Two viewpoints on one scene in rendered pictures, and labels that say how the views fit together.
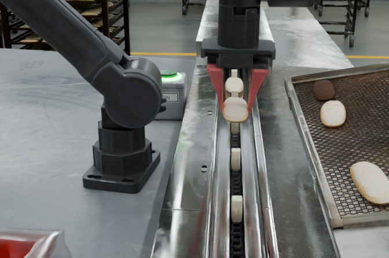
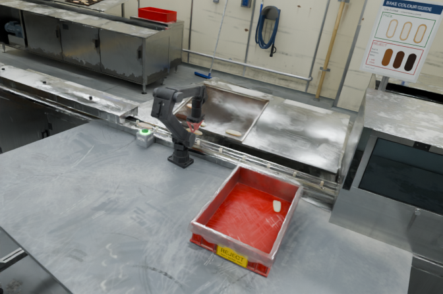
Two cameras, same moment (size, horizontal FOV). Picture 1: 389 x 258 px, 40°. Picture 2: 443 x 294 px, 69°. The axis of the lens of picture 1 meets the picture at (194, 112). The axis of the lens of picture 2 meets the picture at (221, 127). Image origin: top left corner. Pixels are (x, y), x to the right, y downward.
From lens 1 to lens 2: 154 cm
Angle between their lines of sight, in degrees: 66
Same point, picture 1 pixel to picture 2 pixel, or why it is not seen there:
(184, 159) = (196, 148)
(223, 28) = (197, 113)
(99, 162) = (182, 160)
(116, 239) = (212, 169)
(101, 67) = (187, 135)
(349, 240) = (246, 142)
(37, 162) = (161, 173)
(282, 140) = not seen: hidden behind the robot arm
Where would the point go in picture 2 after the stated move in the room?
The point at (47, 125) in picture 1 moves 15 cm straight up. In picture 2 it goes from (131, 166) to (130, 140)
